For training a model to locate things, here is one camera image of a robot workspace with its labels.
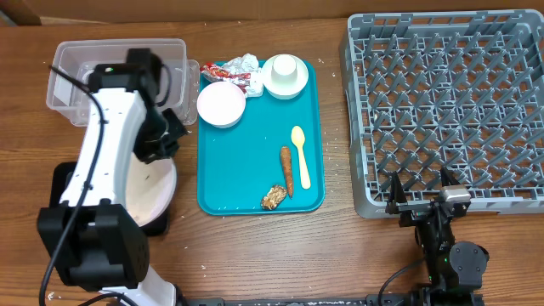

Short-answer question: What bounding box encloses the black tray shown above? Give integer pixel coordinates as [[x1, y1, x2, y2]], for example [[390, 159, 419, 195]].
[[48, 161, 170, 237]]

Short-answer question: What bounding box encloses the red snack wrapper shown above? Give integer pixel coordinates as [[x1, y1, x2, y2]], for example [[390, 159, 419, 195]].
[[200, 62, 251, 94]]

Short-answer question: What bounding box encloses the carrot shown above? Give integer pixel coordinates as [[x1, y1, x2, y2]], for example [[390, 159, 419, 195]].
[[280, 146, 294, 198]]

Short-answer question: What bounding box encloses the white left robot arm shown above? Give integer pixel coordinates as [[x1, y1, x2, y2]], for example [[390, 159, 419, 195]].
[[37, 48, 187, 305]]

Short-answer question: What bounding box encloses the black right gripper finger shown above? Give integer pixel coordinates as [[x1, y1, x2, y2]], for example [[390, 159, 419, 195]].
[[440, 166, 460, 187], [388, 172, 407, 205]]

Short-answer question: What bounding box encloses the black cable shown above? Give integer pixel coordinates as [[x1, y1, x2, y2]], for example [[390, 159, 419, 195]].
[[377, 256, 428, 306]]

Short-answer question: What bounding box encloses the pink plate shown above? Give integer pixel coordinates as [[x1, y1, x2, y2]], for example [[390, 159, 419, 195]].
[[126, 154, 178, 227]]

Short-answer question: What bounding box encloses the cream cup upside down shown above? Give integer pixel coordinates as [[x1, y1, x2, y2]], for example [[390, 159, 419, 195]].
[[271, 54, 298, 84]]

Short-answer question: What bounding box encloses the yellow plastic spoon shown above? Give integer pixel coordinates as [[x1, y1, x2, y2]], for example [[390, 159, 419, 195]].
[[291, 126, 311, 190]]

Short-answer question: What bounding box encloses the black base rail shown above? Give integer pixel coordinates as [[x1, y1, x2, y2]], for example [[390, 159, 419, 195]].
[[186, 294, 485, 306]]

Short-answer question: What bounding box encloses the clear plastic bin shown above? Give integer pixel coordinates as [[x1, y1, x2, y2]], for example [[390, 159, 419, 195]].
[[45, 38, 201, 128]]

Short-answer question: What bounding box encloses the grey dish rack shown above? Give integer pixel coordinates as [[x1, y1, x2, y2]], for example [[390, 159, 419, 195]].
[[339, 9, 543, 218]]

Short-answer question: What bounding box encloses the pink bowl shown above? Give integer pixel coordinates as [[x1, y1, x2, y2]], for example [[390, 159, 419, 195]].
[[196, 82, 246, 128]]

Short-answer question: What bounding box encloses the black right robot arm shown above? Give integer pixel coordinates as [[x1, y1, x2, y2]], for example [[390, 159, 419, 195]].
[[377, 167, 490, 306]]

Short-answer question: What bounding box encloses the teal plastic tray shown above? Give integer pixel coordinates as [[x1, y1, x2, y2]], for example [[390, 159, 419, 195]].
[[196, 68, 326, 216]]

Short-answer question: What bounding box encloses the crumpled foil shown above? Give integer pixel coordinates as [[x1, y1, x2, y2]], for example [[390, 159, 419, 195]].
[[222, 54, 264, 98]]

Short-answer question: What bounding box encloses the brown food lump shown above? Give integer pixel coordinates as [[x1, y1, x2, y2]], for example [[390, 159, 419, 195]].
[[260, 185, 288, 211]]

